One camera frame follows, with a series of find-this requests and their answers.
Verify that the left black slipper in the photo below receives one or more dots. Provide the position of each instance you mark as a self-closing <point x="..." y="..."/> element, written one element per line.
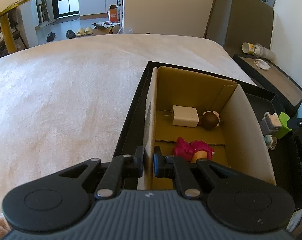
<point x="51" y="36"/>

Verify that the stacked paper cups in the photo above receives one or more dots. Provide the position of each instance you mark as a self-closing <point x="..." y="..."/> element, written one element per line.
<point x="258" y="51"/>

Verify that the left yellow slipper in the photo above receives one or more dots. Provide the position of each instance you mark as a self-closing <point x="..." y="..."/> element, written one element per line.
<point x="80" y="32"/>

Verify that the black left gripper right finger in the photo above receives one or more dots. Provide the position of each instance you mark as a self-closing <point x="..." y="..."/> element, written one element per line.
<point x="236" y="200"/>

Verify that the yellow slipper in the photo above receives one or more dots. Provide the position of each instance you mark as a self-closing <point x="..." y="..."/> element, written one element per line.
<point x="80" y="32"/>
<point x="88" y="31"/>

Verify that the white standing fan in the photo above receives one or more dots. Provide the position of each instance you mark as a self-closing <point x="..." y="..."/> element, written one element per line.
<point x="43" y="14"/>

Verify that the orange cardboard box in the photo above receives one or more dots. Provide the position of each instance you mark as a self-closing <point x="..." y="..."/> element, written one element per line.
<point x="113" y="13"/>

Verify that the grey white cat figurine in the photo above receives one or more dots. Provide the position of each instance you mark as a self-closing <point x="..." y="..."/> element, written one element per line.
<point x="270" y="124"/>

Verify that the large black tray box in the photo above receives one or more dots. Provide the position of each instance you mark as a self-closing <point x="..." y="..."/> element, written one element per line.
<point x="285" y="158"/>

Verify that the flat open cardboard box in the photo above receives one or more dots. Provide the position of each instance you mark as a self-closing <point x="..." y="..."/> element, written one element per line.
<point x="105" y="27"/>

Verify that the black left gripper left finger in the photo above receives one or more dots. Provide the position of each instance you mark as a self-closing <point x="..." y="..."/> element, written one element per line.
<point x="60" y="200"/>

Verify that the brown haired doll figurine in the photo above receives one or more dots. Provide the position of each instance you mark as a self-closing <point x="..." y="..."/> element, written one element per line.
<point x="210" y="120"/>

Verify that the right yellow slipper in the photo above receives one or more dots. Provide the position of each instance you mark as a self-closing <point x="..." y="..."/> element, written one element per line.
<point x="88" y="31"/>

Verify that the white face mask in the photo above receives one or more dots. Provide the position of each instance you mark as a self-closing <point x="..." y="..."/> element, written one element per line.
<point x="260" y="64"/>

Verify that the brown cardboard box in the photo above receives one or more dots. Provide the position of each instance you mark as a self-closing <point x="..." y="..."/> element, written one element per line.
<point x="238" y="142"/>

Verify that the green hexagonal box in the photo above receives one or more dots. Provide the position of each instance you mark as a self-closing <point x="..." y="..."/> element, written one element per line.
<point x="283" y="117"/>

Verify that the magenta pink plush toy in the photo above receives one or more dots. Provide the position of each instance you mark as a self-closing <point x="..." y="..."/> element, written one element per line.
<point x="192" y="151"/>

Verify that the cream plush blanket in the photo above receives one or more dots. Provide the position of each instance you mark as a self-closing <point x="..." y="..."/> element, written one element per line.
<point x="64" y="102"/>

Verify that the white power adapter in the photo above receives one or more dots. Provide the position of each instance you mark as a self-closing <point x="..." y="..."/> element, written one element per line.
<point x="183" y="116"/>

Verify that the small blue white figurine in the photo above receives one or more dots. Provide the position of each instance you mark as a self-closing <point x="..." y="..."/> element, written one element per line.
<point x="270" y="141"/>

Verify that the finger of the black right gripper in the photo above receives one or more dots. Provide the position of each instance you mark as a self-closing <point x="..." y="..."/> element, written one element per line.
<point x="294" y="123"/>

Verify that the right black slipper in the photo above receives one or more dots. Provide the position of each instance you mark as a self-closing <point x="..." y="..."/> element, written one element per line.
<point x="70" y="34"/>

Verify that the large leaning cardboard sheet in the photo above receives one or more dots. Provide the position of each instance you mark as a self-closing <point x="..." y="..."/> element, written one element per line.
<point x="250" y="21"/>

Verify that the black side tray with cardboard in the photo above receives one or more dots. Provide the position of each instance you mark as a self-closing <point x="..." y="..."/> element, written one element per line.
<point x="275" y="80"/>

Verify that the black slipper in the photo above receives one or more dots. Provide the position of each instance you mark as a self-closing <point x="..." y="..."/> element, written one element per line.
<point x="51" y="36"/>
<point x="70" y="34"/>

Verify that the yellow table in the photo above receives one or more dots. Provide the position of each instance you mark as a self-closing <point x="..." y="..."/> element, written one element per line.
<point x="5" y="26"/>

